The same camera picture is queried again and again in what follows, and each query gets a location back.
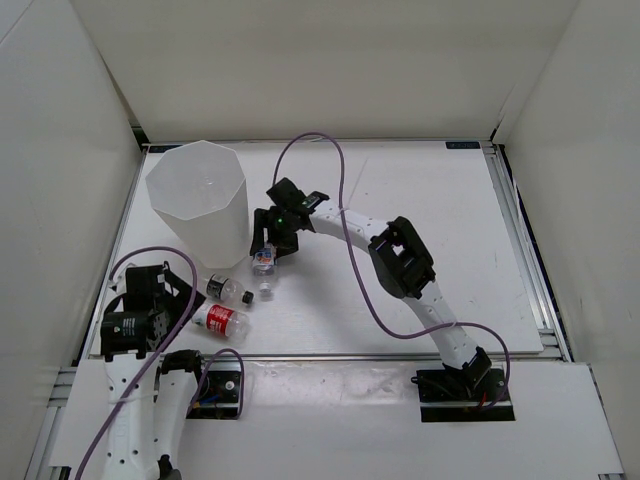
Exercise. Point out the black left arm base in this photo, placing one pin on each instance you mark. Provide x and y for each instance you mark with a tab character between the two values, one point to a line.
222	394

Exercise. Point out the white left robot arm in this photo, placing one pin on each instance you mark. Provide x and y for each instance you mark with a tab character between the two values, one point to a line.
149	392

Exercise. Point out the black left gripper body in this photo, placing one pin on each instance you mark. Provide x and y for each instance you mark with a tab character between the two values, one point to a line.
174	305

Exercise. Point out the white octagonal plastic bin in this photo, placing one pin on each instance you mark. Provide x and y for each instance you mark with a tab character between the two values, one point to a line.
199	190

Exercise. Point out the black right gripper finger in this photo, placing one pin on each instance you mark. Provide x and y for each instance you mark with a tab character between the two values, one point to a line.
286	248
260	230

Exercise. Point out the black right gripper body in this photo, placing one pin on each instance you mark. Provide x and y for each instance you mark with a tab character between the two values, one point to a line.
280	221

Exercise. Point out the small bottle black label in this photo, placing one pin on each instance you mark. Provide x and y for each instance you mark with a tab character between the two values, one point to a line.
228	290

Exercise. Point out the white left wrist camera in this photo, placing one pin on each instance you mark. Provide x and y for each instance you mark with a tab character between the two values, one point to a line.
118	283

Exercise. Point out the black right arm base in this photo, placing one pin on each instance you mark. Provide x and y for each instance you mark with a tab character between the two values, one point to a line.
443	400

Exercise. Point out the white zip tie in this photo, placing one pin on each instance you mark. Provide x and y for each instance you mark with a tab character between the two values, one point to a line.
348	201

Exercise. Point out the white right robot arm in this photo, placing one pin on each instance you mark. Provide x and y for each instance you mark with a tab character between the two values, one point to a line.
402	263

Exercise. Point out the clear bottle red label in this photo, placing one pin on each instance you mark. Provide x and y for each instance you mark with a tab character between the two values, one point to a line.
222	321

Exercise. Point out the clear bottle blue orange label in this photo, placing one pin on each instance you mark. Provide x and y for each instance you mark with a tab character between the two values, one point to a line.
265	270

